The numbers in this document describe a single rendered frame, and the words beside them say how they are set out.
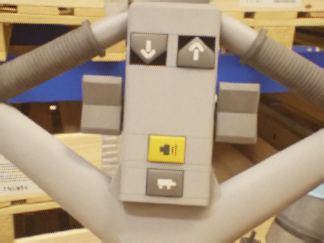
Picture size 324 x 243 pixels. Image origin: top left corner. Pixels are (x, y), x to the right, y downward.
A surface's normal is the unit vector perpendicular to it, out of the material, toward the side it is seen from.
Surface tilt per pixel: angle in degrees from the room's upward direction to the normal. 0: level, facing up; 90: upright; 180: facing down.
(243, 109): 91
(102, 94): 91
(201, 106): 74
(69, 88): 90
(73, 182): 68
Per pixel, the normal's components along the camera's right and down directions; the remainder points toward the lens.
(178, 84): -0.04, 0.06
